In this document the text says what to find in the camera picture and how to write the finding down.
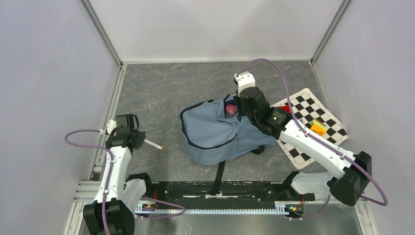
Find yellow cap marker pen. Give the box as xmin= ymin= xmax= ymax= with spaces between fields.
xmin=144 ymin=139 xmax=163 ymax=150

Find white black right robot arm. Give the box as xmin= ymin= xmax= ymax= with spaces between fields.
xmin=235 ymin=87 xmax=372 ymax=206

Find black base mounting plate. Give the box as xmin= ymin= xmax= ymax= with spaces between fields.
xmin=149 ymin=181 xmax=315 ymax=210

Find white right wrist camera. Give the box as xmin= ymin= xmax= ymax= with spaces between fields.
xmin=234 ymin=71 xmax=255 ymax=95

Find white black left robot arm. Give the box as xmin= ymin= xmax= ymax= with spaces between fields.
xmin=83 ymin=114 xmax=154 ymax=235

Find blue fabric backpack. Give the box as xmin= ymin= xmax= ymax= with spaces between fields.
xmin=180 ymin=95 xmax=277 ymax=195

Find red toy block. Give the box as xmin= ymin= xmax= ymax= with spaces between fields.
xmin=279 ymin=105 xmax=291 ymax=114

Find orange green toy blocks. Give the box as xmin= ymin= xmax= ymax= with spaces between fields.
xmin=309 ymin=119 xmax=328 ymax=137

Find pink grey eraser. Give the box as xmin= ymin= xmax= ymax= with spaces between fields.
xmin=225 ymin=104 xmax=238 ymax=117

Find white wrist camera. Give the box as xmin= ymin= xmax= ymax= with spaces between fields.
xmin=234 ymin=71 xmax=255 ymax=95
xmin=105 ymin=119 xmax=117 ymax=135

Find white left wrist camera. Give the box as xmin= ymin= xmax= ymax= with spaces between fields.
xmin=105 ymin=119 xmax=117 ymax=135

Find slotted cable duct rail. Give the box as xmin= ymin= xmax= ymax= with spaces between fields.
xmin=135 ymin=203 xmax=289 ymax=215

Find black white checkered mat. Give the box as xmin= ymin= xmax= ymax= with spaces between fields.
xmin=277 ymin=88 xmax=348 ymax=169

